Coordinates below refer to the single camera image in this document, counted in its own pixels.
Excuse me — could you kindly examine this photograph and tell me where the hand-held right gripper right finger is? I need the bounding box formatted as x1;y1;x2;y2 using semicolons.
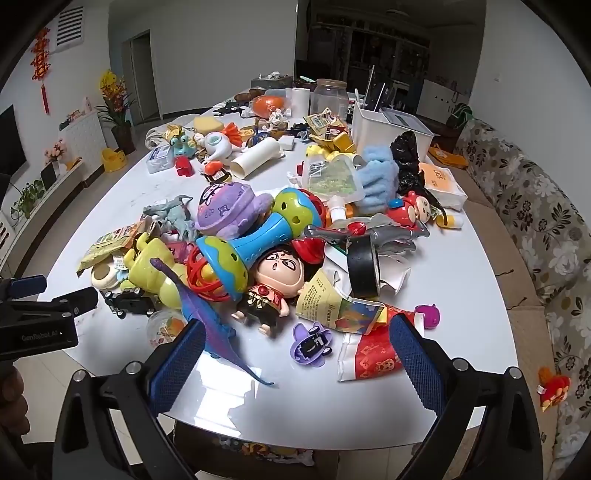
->
390;314;543;480

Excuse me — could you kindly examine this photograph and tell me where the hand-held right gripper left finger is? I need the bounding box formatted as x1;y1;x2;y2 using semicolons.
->
52;318;206;480

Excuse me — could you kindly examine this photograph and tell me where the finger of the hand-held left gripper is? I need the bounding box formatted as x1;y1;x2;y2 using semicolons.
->
0;275;48;300
7;287;99;320

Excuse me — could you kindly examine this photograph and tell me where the silver red toy figure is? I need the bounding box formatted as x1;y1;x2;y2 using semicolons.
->
302;215;430;254

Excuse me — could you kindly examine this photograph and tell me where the clear jelly cup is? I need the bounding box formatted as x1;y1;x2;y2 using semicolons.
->
147;309;188;349

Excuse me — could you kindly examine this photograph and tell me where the red patterned wrapper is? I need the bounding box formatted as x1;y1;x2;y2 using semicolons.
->
337;314;426;384

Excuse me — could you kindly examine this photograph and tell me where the small pink toy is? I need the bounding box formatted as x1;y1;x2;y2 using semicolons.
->
414;304;441;330

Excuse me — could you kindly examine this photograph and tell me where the purple dinosaur toy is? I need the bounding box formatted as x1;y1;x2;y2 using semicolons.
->
150;257;278;388

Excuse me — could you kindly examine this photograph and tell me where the black toy car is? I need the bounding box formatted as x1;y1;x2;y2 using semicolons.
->
102;287;158;319

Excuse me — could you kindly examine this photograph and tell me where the green snack packet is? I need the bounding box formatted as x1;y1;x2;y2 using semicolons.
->
76;222;144;278

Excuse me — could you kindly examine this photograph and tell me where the yellow green plastic toy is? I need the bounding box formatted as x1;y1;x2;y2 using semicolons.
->
122;232;190;310

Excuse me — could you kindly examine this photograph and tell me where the red cage ball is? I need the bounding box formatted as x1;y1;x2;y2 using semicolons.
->
186;251;232;303

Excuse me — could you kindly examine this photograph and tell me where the green trailing plant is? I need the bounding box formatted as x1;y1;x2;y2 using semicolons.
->
10;180;47;220

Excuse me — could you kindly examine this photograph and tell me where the white television cabinet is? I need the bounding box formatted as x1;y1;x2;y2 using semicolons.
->
0;159;86;264

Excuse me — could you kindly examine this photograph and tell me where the purple toy gadget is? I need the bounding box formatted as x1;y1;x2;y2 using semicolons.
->
290;322;334;367

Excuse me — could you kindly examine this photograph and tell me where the black tape roll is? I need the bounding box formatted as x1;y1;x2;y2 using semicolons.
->
346;235;382;298

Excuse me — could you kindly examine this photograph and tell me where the yellow crumpled snack wrapper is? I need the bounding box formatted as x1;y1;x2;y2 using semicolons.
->
295;270;386;335

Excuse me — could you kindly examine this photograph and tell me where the cartoon boy doll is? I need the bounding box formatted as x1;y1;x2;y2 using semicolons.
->
232;244;308;337

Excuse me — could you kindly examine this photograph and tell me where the grey dinosaur toy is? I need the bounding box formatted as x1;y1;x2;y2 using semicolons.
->
143;195;195;241

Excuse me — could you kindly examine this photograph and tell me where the pink flower bouquet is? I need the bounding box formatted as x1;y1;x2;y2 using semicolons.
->
44;141;68;174

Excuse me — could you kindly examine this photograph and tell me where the orange red plush toy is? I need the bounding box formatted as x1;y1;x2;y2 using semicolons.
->
537;367;572;409

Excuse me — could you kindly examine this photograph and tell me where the black television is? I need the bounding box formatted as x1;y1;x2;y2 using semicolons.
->
0;105;26;176

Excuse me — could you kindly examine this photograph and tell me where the blue green rattle toy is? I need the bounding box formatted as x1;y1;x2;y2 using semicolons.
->
196;187;324;303

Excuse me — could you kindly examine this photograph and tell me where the yellow potty chair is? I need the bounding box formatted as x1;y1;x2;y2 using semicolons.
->
100;148;129;174

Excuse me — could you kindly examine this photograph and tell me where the red monkey toy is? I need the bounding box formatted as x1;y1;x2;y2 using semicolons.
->
387;191;439;232

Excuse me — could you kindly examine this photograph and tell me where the white slatted cabinet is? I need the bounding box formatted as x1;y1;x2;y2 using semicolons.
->
60;110;105;162

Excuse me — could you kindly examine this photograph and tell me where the purple plush toy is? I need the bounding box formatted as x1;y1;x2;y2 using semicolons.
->
195;181;274;234

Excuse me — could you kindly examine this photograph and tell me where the clear plastic box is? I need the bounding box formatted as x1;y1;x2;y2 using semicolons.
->
147;144;177;175

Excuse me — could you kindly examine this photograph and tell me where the white tissue pack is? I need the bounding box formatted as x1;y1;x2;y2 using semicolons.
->
418;161;468;210

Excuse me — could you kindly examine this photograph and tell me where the white cloth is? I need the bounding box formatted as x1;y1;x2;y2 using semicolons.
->
145;124;174;148

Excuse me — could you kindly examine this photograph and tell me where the blue fuzzy cloth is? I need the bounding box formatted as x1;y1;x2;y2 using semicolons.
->
358;145;400;215

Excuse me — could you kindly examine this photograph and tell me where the blue crab toy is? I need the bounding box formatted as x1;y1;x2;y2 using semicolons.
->
168;130;197;158

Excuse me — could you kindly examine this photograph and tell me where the floral sofa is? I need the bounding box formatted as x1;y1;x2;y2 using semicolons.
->
455;117;591;480

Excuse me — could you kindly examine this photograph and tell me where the clear spout pouch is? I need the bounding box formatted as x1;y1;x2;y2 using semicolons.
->
307;154;365;222

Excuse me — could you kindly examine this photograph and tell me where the black plastic bag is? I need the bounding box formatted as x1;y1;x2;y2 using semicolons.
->
390;130;428;197

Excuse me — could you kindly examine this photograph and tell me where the yellow bag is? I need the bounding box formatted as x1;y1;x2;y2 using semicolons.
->
427;143;469;169

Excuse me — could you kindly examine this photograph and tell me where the yellow flower potted plant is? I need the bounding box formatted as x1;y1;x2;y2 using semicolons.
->
95;69;139;155

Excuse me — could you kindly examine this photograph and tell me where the white swan toy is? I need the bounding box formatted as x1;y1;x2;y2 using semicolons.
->
203;131;243;162

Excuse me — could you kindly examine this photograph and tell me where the white plastic tube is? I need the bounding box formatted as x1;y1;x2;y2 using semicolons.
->
231;138;286;180

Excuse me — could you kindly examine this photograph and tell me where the yellow sponge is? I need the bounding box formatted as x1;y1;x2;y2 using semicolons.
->
194;115;225;136

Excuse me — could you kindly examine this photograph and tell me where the yellow duck toy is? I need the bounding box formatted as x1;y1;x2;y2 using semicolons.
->
305;143;340;161

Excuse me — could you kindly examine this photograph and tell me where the grey room door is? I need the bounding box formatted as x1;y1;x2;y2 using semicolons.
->
129;30;162;125

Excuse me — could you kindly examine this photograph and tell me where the white storage box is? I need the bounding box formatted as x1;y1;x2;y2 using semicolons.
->
351;107;435;158

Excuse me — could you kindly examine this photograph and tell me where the blue orange toy figure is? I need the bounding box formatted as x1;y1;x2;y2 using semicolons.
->
242;124;278;148

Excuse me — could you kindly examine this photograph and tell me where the red yellow snack packet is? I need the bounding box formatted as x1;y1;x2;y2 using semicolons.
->
305;107;349;139

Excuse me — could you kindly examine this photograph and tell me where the orange ball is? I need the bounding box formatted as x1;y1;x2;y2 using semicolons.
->
252;95;288;118

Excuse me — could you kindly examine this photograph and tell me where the clear glass jar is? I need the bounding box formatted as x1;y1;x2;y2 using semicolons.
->
310;79;349;124

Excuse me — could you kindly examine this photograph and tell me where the white paper roll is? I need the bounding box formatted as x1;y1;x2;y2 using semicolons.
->
285;88;311;116

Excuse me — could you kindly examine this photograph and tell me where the dark tissue box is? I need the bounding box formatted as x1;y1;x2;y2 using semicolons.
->
250;71;294;90

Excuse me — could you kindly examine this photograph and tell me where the dark display cabinet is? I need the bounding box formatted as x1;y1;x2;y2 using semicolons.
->
295;0;432;112

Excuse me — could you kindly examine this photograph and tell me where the red knot wall hanging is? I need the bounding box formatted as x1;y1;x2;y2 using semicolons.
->
30;28;51;114

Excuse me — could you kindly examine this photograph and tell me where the white wall vent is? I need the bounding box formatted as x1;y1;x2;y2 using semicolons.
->
55;7;86;49

